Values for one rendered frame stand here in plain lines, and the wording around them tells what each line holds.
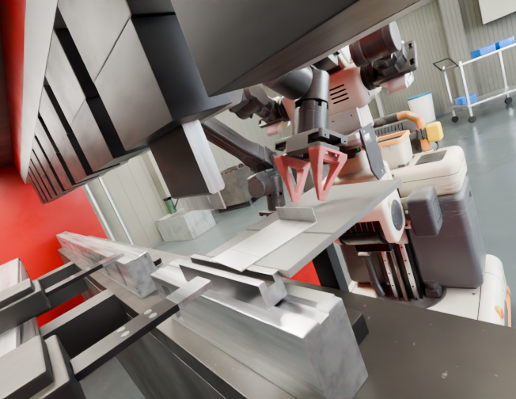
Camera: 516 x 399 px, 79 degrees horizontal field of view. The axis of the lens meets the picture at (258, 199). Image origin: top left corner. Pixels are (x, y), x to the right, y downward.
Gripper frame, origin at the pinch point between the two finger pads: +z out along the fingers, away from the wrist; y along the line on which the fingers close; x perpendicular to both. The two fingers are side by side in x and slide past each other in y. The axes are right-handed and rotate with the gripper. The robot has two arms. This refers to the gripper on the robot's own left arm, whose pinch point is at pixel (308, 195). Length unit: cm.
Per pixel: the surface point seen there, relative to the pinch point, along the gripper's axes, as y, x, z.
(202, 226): -387, 186, -3
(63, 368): 3.1, -31.2, 18.0
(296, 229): 3.1, -5.4, 5.4
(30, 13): -15.7, -37.0, -21.1
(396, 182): 9.7, 8.7, -2.4
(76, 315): -57, -21, 28
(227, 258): -1.9, -12.9, 9.7
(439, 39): -224, 617, -416
